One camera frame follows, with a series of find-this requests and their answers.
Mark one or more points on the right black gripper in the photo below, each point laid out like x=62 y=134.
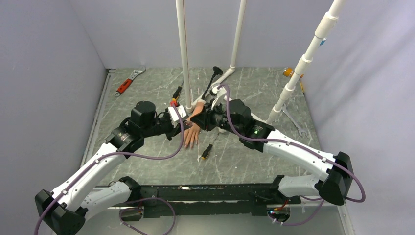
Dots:
x=204 y=120

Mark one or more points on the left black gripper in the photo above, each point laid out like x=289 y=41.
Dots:
x=173 y=130

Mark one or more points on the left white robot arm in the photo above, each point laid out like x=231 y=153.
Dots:
x=67 y=207

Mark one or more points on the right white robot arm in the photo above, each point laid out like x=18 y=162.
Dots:
x=330 y=176

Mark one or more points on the mannequin practice hand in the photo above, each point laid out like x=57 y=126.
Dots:
x=191 y=134

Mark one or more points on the black yellow screwdriver far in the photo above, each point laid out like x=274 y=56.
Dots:
x=177 y=92

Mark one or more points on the black yellow screwdriver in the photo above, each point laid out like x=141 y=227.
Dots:
x=205 y=153
x=177 y=92

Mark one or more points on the black yellow screwdriver near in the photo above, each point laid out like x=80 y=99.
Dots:
x=205 y=153

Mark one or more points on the red adjustable wrench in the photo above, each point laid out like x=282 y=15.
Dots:
x=125 y=85

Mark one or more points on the silver combination wrench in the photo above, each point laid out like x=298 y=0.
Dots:
x=302 y=132

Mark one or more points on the orange yellow tool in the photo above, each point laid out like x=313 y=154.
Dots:
x=289 y=72

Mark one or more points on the white angled PVC pole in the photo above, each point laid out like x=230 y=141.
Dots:
x=327 y=22

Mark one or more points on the white PVC pipe frame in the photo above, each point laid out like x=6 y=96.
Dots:
x=180 y=12

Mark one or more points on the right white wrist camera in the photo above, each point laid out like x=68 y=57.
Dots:
x=219 y=92

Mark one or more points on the black suction mount stalk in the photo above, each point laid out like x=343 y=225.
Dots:
x=216 y=71

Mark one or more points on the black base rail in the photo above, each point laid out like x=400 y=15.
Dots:
x=212 y=199

